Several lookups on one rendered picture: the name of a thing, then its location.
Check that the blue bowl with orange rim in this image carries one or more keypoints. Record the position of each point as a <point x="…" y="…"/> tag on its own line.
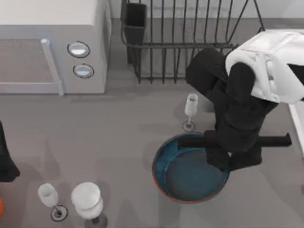
<point x="187" y="183"/>

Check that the slim clear champagne flute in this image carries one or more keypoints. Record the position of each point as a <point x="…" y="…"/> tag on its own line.
<point x="190" y="107"/>

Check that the white sink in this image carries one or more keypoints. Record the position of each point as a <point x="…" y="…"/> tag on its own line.
<point x="298" y="123"/>

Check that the large clear wine glass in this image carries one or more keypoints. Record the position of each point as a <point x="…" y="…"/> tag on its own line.
<point x="86" y="199"/>

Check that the black cutlery holder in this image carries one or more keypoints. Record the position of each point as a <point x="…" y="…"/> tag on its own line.
<point x="134" y="21"/>

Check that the round microwave knob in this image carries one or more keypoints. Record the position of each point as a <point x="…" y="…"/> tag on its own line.
<point x="78" y="49"/>
<point x="83" y="71"/>

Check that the small clear wine glass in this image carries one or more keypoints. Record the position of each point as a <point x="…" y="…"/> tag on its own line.
<point x="47" y="196"/>

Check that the pale microwave oven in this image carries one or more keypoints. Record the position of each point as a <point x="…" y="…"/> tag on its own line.
<point x="78" y="23"/>

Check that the microwave oven door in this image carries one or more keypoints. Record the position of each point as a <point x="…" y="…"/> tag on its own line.
<point x="21" y="61"/>

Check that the orange object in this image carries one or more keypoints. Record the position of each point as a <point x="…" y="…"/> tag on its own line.
<point x="1" y="207"/>

